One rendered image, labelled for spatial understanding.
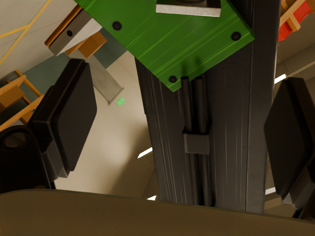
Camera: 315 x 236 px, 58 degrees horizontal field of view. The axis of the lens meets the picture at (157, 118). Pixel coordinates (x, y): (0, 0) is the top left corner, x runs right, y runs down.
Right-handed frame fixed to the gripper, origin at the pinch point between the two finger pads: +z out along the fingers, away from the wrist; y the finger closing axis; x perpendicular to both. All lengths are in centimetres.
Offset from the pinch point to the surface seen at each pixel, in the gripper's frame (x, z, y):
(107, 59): -557, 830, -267
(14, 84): -370, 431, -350
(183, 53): -8.6, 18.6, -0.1
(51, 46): -16.9, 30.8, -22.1
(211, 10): -1.9, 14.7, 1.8
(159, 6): -1.9, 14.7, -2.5
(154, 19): -5.1, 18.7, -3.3
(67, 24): -12.8, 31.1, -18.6
